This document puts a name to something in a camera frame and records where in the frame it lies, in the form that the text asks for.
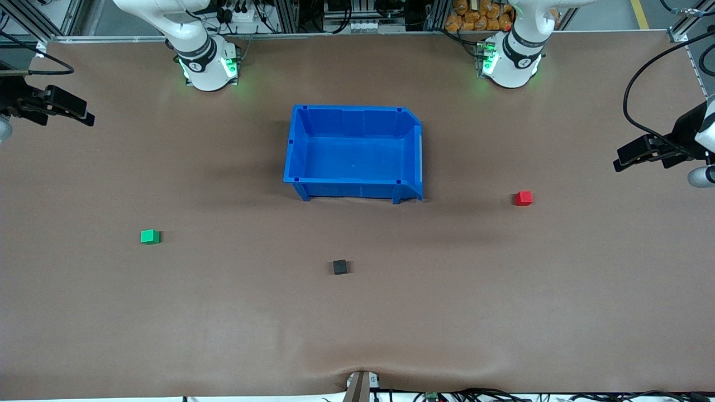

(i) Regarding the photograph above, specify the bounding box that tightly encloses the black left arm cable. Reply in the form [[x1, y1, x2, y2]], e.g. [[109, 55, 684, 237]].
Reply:
[[622, 40, 715, 160]]

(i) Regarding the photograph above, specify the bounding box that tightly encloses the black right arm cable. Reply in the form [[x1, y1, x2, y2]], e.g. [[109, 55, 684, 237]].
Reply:
[[0, 31, 75, 76]]

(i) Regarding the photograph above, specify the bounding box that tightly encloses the white power strip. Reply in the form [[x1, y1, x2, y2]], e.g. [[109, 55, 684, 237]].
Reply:
[[221, 4, 263, 24]]

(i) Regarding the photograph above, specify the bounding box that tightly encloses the orange packets pile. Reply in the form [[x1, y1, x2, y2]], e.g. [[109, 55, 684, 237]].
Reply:
[[445, 0, 559, 32]]

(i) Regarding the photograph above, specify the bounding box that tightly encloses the blue plastic storage bin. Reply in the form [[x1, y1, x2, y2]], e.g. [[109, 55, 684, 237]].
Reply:
[[283, 104, 424, 205]]

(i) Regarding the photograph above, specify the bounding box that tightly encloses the aluminium frame post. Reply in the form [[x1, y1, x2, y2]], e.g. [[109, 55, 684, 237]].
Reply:
[[0, 0, 84, 56], [668, 0, 715, 43]]

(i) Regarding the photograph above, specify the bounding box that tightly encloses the aluminium table edge rail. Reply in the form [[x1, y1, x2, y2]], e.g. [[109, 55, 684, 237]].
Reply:
[[49, 31, 482, 43]]

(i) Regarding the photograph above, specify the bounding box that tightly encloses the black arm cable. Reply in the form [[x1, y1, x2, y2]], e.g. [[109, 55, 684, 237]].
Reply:
[[0, 31, 75, 76], [622, 40, 715, 160]]

